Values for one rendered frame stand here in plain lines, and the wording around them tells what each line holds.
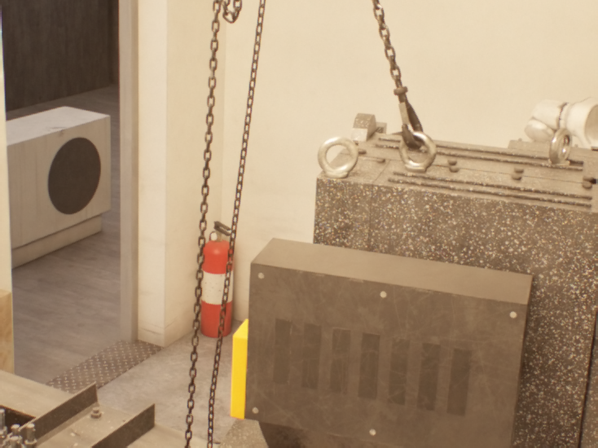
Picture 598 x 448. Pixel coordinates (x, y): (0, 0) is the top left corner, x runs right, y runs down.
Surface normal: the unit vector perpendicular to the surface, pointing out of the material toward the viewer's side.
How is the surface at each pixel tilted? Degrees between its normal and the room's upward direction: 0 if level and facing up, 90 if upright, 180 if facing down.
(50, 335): 0
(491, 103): 90
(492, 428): 90
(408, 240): 90
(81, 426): 0
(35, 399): 0
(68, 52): 90
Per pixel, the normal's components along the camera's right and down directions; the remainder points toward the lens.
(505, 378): -0.25, 0.29
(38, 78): 0.88, 0.20
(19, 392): 0.05, -0.95
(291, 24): -0.47, 0.25
